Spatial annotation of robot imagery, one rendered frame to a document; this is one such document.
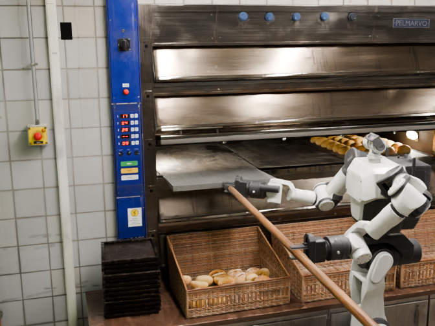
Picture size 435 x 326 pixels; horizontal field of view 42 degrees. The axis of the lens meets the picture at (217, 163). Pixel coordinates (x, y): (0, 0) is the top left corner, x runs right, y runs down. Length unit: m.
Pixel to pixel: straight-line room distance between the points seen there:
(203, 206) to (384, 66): 1.34
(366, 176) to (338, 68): 1.08
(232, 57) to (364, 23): 0.82
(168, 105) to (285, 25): 0.79
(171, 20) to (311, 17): 0.80
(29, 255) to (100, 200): 0.47
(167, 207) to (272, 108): 0.82
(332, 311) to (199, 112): 1.27
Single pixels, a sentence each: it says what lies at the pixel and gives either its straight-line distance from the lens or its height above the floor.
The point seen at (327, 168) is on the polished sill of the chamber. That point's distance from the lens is 3.43.
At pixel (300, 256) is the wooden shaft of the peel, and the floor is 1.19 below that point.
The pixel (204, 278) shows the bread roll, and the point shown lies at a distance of 3.15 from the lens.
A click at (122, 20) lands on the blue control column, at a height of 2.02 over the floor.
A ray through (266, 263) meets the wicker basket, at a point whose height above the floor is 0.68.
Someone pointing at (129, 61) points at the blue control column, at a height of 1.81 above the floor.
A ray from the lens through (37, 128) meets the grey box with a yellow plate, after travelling 2.95.
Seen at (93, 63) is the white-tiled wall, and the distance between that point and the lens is 2.99.
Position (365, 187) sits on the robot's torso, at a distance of 2.42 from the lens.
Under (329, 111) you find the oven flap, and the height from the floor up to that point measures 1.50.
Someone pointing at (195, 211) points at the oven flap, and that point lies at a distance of 3.20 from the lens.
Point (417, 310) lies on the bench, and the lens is 3.37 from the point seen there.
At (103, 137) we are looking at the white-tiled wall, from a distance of 3.03.
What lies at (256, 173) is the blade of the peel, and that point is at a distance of 3.17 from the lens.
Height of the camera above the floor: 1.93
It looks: 13 degrees down
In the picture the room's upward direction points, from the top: 1 degrees counter-clockwise
